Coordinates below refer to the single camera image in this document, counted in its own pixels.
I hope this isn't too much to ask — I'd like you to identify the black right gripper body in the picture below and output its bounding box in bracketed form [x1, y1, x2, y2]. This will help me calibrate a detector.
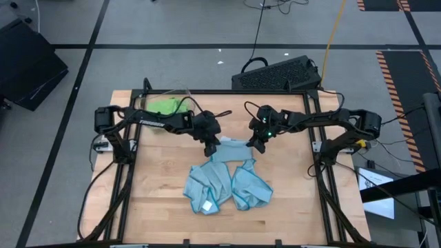
[248, 105, 289, 142]

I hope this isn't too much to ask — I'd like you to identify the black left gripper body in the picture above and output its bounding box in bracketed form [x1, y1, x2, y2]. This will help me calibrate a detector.
[192, 110, 222, 144]

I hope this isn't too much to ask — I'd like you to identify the blue microfiber towel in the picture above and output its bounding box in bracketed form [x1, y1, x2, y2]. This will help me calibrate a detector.
[209, 136, 255, 163]
[231, 158, 275, 211]
[182, 161, 234, 215]

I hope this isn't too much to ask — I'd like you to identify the green microfiber towel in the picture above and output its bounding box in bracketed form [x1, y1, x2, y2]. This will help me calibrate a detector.
[147, 97, 190, 116]

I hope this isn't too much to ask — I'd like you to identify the clear plastic bin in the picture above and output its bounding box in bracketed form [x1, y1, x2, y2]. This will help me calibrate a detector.
[136, 87, 196, 120]

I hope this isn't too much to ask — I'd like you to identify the black perforated computer case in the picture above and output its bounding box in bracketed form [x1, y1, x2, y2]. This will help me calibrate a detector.
[231, 54, 323, 92]

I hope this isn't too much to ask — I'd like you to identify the white printed paper sheet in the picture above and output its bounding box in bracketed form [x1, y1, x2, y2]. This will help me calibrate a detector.
[358, 167, 396, 220]

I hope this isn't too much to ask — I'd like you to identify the black mat with orange stripes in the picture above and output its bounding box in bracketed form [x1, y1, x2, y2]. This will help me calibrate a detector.
[375, 50, 441, 174]
[356, 0, 441, 13]

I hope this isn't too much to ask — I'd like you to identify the black metal stand beam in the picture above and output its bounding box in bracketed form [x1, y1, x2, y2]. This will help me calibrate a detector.
[360, 168, 441, 204]

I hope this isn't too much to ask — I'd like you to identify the large black equipment case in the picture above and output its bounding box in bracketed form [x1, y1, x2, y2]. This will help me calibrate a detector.
[0, 19, 70, 112]

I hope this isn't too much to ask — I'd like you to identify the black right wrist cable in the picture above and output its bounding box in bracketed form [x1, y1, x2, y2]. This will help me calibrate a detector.
[243, 101, 263, 120]

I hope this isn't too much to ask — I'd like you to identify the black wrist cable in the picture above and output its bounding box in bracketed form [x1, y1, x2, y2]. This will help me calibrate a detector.
[168, 96, 233, 120]
[243, 101, 263, 120]

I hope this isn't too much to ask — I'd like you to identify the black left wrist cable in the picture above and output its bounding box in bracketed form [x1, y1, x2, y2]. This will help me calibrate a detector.
[168, 96, 233, 120]

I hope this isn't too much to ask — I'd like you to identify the black metal table frame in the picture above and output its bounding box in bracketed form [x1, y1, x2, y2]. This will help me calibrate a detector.
[77, 77, 371, 248]

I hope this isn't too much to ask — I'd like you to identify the black cable loop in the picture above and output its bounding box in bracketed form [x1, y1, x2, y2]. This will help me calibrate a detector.
[240, 56, 269, 74]

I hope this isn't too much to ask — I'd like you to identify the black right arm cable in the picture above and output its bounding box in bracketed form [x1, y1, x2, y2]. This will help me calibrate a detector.
[318, 90, 345, 111]

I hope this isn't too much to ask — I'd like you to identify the black hanging cable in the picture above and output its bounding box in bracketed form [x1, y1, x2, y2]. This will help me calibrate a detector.
[243, 0, 311, 61]

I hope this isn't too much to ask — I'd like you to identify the silver left base bracket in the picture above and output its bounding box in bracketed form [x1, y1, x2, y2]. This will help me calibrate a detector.
[92, 139, 114, 153]

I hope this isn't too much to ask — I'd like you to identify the yellow cable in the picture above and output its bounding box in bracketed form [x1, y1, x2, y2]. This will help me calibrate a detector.
[319, 0, 348, 87]

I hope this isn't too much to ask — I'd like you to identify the black left arm base cable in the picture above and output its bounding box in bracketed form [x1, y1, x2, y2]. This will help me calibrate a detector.
[76, 160, 118, 241]

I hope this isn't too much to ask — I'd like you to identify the thin white cable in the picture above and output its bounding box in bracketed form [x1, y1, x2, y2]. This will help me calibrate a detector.
[34, 0, 41, 34]

